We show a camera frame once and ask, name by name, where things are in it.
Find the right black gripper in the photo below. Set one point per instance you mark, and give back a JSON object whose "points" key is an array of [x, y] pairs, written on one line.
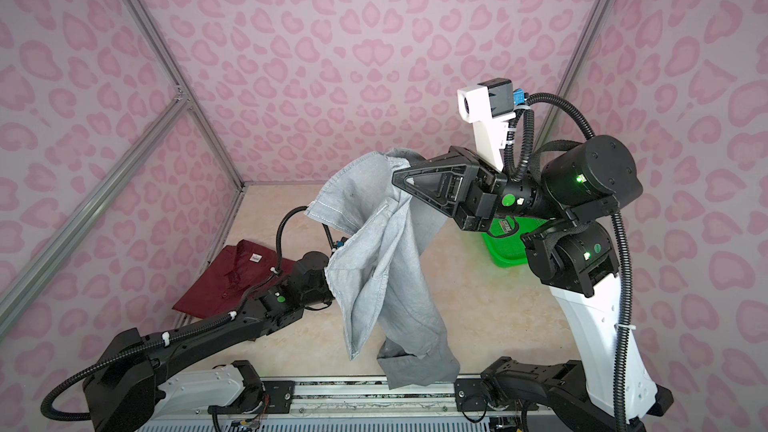
{"points": [[475, 195]]}

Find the grey long sleeve shirt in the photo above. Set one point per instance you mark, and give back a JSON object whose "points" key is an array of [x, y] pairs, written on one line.
{"points": [[376, 276]]}

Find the maroon long sleeve shirt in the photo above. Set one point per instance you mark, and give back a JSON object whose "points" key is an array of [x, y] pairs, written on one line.
{"points": [[234, 270]]}

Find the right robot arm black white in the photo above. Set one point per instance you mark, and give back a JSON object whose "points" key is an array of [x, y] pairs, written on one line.
{"points": [[607, 388]]}

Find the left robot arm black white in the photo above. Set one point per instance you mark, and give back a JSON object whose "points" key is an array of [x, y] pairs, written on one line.
{"points": [[123, 389]]}

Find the green plastic basket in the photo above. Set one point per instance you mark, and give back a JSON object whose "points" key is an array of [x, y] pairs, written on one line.
{"points": [[503, 241]]}

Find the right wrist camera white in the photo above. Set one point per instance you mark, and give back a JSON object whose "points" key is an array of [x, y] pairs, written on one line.
{"points": [[489, 106]]}

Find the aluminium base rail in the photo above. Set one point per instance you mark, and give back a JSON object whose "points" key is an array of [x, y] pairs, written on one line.
{"points": [[366, 403]]}

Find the left rear aluminium frame post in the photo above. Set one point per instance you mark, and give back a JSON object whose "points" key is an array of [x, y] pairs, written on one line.
{"points": [[160, 47]]}

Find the aluminium frame post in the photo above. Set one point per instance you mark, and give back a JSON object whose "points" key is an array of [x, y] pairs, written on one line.
{"points": [[593, 23], [160, 47]]}

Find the right rear aluminium frame post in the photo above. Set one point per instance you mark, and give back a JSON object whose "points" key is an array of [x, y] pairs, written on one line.
{"points": [[593, 23]]}

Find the left aluminium frame diagonal strut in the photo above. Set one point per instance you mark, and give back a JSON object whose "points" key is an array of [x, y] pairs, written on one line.
{"points": [[39, 271]]}

